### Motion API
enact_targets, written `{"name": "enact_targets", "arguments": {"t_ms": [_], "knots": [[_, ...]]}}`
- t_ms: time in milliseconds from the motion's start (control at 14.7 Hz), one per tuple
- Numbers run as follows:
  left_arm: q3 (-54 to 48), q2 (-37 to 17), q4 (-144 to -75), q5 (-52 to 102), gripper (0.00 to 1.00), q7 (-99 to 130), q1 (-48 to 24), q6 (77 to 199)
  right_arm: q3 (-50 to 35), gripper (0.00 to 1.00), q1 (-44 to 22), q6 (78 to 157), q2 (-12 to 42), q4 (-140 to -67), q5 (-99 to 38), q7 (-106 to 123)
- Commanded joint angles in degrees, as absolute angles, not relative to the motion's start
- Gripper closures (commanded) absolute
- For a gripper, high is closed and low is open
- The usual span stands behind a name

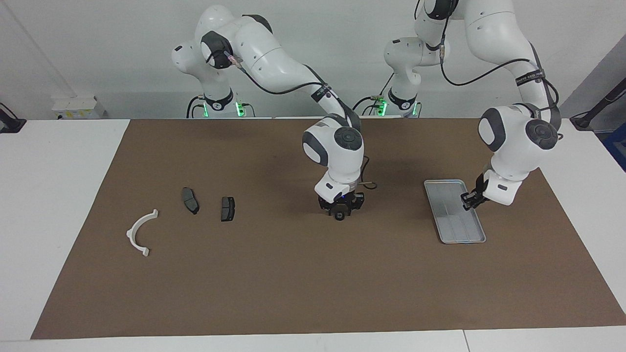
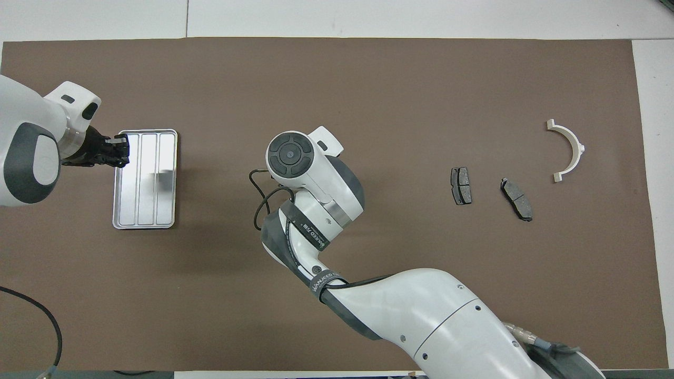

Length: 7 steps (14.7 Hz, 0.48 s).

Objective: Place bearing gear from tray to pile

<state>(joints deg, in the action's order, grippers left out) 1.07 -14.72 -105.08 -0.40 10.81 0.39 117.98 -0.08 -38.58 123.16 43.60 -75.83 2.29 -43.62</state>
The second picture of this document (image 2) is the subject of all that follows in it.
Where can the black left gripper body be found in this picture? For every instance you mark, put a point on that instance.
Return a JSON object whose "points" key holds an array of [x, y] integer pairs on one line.
{"points": [[95, 152]]}

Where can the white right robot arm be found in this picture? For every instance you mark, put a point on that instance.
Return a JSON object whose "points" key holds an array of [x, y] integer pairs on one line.
{"points": [[447, 316]]}

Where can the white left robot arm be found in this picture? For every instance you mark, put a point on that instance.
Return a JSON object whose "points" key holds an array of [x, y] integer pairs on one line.
{"points": [[21, 131]]}

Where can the silver metal tray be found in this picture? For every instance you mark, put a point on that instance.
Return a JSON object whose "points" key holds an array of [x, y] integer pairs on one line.
{"points": [[147, 205]]}

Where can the brown table mat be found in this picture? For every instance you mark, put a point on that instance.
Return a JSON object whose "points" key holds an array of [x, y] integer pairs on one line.
{"points": [[395, 95]]}

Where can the rectangular dark brake pad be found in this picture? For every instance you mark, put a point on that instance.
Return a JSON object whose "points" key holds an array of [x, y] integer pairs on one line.
{"points": [[461, 185]]}

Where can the curved dark brake pad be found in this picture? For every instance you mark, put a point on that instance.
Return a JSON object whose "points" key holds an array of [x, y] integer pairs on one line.
{"points": [[517, 200]]}

